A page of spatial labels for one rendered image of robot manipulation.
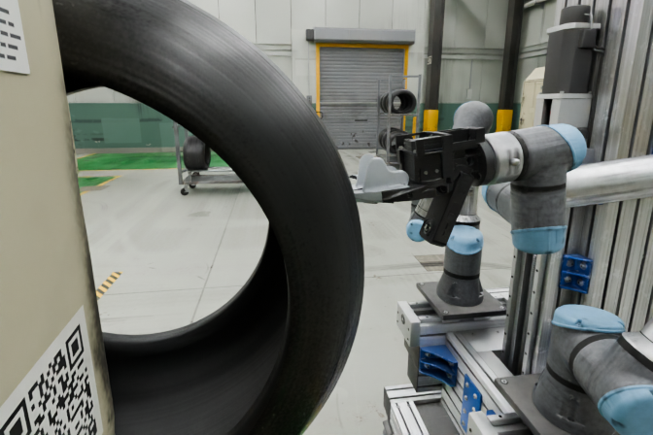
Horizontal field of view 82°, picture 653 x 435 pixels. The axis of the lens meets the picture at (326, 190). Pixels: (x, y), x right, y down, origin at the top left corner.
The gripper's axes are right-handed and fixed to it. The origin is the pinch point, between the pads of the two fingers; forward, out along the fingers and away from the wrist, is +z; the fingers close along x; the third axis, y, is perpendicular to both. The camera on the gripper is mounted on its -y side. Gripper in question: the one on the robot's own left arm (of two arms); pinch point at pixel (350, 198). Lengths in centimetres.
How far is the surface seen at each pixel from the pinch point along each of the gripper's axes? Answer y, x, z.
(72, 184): 11.4, 28.3, 20.8
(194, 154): -49, -533, 94
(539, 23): 137, -948, -854
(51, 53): 17.4, 28.4, 20.1
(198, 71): 16.9, 17.8, 15.0
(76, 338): 4.6, 30.5, 21.6
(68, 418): 1.8, 32.3, 21.9
